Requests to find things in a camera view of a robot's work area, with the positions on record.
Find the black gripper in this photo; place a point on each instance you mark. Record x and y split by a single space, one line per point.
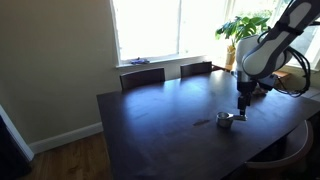
245 89

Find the large steel measuring cup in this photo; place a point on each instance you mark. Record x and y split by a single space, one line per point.
225 120

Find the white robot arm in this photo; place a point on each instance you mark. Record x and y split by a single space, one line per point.
257 57

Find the plastic bag of food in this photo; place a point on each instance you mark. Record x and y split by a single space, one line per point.
258 91

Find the dark wooden dining table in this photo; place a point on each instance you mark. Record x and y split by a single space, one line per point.
168 131

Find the dark chair far right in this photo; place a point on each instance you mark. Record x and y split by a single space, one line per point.
195 69

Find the dark chair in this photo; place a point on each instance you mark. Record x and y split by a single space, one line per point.
141 78
195 69

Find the yellow plant pot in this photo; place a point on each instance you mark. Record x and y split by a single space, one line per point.
230 58

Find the rounded wooden chair near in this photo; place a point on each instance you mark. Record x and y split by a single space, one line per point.
297 144

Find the green monstera plant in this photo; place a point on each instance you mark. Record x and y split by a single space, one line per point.
241 27

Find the dark chair far left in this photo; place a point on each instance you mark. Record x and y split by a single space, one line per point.
141 78

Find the purple item on windowsill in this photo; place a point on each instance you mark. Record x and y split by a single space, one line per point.
139 61

